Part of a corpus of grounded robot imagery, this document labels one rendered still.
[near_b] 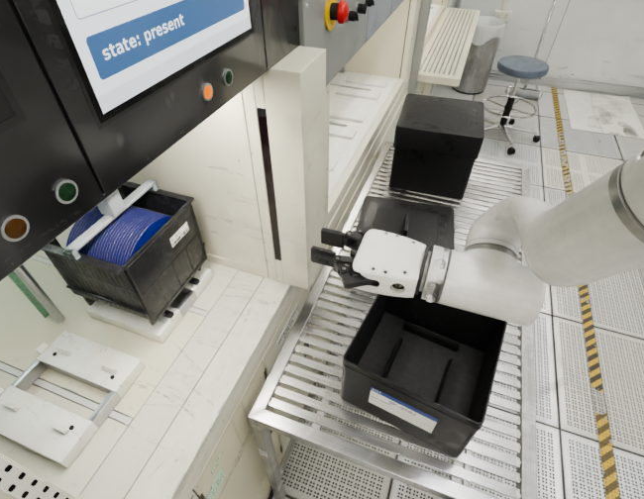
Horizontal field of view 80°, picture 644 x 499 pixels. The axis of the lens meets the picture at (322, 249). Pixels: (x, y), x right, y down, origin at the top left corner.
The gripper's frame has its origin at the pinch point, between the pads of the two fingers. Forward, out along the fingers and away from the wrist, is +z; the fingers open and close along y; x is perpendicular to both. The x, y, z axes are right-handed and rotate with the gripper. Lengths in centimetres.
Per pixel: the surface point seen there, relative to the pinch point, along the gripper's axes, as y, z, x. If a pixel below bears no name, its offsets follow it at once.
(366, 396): -5.2, -10.8, -35.7
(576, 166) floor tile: 264, -111, -119
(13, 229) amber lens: -30.0, 14.9, 24.4
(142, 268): -7.3, 34.9, -10.6
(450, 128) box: 85, -14, -18
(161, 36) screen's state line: -8.2, 15.0, 31.9
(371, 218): 48, 2, -33
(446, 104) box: 103, -10, -18
